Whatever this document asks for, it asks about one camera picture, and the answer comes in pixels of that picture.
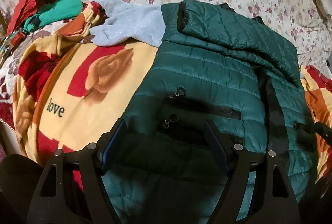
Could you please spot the grey fleece garment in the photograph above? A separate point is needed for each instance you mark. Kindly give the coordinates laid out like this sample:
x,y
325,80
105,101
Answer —
x,y
129,21

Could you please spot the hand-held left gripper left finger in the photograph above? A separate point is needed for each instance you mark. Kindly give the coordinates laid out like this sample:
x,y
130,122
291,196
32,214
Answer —
x,y
114,143

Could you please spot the teal green garment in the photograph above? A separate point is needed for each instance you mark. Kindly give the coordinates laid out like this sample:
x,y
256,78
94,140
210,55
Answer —
x,y
62,8

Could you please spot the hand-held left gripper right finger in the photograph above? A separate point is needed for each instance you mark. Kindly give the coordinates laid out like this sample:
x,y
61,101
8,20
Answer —
x,y
217,146

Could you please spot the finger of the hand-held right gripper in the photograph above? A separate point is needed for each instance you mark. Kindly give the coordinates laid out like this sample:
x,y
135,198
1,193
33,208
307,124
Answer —
x,y
324,130

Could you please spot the black rounded object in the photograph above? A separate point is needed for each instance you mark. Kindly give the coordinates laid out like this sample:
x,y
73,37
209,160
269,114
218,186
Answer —
x,y
15,182

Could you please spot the yellow orange printed blanket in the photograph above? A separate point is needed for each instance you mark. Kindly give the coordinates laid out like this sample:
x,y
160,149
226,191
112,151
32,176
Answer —
x,y
103,99

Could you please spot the dark green puffer jacket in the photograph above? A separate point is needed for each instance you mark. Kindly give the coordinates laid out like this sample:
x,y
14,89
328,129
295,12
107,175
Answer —
x,y
207,63

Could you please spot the red white patterned quilt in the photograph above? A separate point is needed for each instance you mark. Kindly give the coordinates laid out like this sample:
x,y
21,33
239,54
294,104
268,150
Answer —
x,y
7,84

